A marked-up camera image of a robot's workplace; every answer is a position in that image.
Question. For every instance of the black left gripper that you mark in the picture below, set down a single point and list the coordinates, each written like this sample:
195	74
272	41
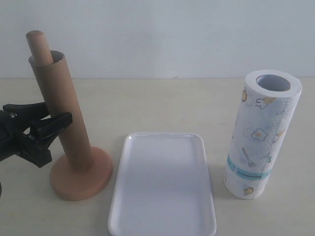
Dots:
32	147

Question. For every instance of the printed white paper towel roll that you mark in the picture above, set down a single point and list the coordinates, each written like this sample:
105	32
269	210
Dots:
268	102

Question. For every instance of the wooden paper towel holder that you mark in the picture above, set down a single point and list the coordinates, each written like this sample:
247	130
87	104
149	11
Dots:
66	184

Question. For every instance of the brown cardboard tube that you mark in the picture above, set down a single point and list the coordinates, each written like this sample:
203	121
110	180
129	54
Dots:
57	89

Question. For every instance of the white rectangular plastic tray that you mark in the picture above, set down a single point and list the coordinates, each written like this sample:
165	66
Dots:
162	187

